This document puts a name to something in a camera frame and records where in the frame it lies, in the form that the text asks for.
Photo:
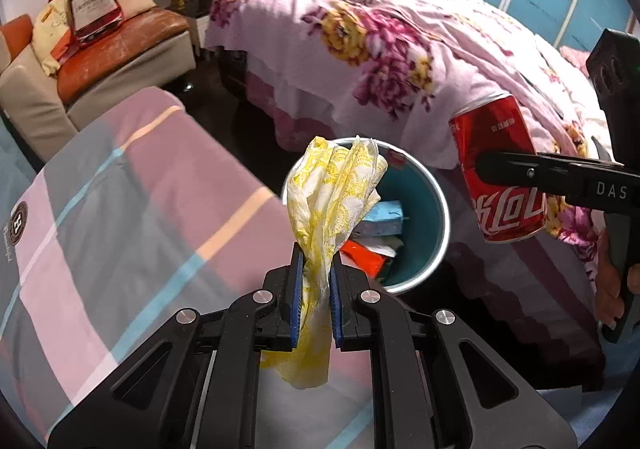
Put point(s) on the right hand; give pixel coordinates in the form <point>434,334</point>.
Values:
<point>609,304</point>

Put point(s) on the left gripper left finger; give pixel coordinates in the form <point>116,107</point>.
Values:
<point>281,327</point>

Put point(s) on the floral pink bedspread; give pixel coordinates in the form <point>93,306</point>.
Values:
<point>397,71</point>

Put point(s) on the striped pink grey tablecloth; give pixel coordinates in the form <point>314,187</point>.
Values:
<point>138,216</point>

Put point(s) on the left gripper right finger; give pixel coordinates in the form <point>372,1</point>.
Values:
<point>351,329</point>

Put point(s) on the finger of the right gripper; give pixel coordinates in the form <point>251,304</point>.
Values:
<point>550,176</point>

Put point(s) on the beige sofa with orange cushion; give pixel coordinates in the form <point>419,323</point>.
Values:
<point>153,48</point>

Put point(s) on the light blue carton box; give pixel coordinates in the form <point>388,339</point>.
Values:
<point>385,218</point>

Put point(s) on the red Coca-Cola can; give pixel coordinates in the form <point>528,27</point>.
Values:
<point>491,136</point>

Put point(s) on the orange snack wrapper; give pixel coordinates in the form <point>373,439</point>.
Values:
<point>372,264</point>

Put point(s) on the cream pillow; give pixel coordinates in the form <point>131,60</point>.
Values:
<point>64,27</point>

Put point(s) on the yellow patterned napkin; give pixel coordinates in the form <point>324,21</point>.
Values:
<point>331,189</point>

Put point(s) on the red sticker on bin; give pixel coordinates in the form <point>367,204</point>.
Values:
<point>395,159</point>

